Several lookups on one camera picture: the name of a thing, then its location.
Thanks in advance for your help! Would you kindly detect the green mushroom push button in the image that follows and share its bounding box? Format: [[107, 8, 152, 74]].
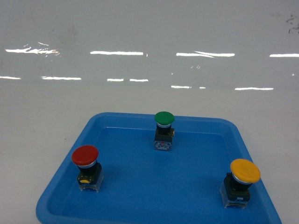
[[154, 111, 175, 151]]

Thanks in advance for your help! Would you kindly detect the white whiteboard panel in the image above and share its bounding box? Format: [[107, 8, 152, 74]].
[[0, 0, 299, 91]]

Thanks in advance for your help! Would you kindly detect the blue plastic tray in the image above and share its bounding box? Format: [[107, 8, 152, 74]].
[[36, 112, 281, 224]]

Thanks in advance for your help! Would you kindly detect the yellow mushroom push button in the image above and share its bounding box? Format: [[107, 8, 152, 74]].
[[220, 159, 261, 209]]

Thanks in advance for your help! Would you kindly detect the red mushroom push button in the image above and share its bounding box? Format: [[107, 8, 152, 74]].
[[71, 145, 104, 192]]

